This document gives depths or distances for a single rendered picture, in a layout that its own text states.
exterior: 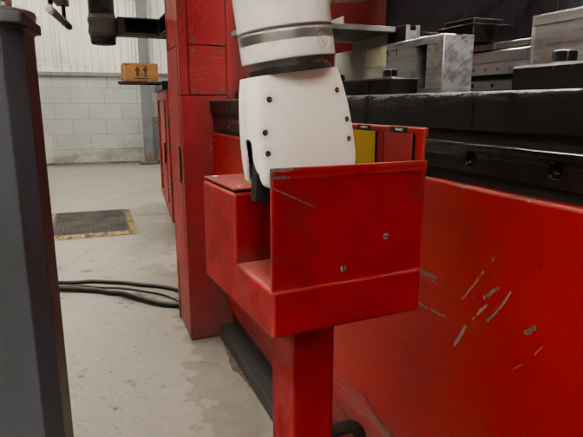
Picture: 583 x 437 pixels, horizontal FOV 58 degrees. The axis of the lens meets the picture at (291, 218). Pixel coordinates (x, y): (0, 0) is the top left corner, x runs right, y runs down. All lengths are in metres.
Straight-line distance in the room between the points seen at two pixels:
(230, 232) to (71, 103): 7.72
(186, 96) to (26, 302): 1.03
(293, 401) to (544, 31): 0.54
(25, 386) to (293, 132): 0.76
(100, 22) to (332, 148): 1.97
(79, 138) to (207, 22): 6.45
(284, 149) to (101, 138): 7.77
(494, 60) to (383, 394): 0.71
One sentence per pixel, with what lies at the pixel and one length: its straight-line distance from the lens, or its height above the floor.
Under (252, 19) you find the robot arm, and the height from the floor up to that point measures 0.93.
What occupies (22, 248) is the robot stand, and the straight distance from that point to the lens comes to 0.99.
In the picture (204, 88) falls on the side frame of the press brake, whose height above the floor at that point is 0.91.
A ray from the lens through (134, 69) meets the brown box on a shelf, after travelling 3.38.
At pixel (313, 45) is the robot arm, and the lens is 0.46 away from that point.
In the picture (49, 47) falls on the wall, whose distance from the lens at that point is 8.26.
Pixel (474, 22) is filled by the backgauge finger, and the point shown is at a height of 1.03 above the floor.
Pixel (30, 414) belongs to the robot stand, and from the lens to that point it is 1.11.
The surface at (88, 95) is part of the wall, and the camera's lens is 8.20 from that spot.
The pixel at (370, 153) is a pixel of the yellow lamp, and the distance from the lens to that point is 0.57.
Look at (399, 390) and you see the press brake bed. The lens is 0.86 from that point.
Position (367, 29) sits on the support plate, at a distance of 1.01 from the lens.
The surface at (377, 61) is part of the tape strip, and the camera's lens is 1.06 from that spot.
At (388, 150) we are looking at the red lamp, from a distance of 0.54.
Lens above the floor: 0.86
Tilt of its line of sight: 12 degrees down
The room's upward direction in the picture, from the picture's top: straight up
